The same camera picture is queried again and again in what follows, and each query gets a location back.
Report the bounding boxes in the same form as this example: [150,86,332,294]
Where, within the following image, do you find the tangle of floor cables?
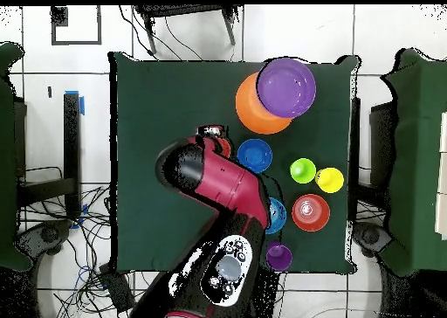
[15,165,151,318]

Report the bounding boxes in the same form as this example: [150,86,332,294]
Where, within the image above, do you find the black table frame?
[15,93,82,218]
[349,97,361,221]

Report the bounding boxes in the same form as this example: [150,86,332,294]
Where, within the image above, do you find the black power strip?
[99,263,136,314]

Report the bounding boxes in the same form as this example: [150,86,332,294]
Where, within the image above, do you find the black square floor frame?
[51,5,103,46]

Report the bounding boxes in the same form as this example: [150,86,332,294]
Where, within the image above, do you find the green plastic cup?
[289,157,318,185]

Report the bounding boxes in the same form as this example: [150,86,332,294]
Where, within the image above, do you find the black metal stool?
[134,4,242,57]

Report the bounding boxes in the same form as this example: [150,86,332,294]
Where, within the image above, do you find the white boxes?
[434,111,447,240]

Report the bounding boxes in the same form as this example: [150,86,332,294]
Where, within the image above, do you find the purple plastic cup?
[265,240,293,273]

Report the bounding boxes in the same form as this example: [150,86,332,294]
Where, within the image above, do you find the dark green tablecloth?
[108,51,361,275]

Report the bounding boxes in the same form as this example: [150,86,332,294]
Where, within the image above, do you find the yellow plastic cup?
[314,166,346,195]

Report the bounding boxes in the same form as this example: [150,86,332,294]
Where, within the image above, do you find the blue tape strip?
[65,89,86,117]

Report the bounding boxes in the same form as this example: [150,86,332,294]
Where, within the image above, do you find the green cloth side table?
[382,48,447,277]
[0,41,34,272]

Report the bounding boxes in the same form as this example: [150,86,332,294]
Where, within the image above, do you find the purple plastic bowl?
[255,57,318,119]

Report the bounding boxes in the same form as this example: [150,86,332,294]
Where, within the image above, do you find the black chair base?
[13,219,74,259]
[352,221,394,258]

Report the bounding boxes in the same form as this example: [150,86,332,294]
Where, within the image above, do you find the dark blue plastic bowl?
[236,138,274,175]

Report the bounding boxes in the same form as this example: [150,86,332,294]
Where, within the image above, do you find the orange-red plastic bowl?
[291,193,332,233]

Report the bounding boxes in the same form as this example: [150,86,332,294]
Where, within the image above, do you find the large yellow plastic bowl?
[235,71,293,135]

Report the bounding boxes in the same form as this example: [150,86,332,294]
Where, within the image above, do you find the light blue plastic bowl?
[265,197,288,236]

